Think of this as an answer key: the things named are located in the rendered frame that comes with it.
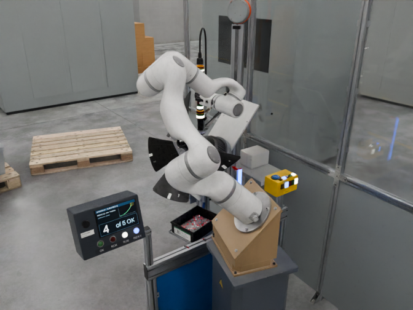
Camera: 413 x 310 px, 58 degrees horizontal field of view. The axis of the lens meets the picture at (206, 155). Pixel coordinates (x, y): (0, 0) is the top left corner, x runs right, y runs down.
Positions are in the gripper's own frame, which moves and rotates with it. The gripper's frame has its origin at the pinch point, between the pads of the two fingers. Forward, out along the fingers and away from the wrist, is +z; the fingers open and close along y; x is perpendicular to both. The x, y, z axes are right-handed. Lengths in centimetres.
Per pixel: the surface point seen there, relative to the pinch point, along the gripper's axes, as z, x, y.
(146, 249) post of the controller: -37, -53, -55
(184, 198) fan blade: -7, -55, -16
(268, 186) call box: -35, -47, 21
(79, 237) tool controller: -41, -32, -83
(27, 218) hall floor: 183, -150, -77
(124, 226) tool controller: -42, -34, -65
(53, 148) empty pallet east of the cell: 311, -136, -18
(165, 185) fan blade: 4, -50, -21
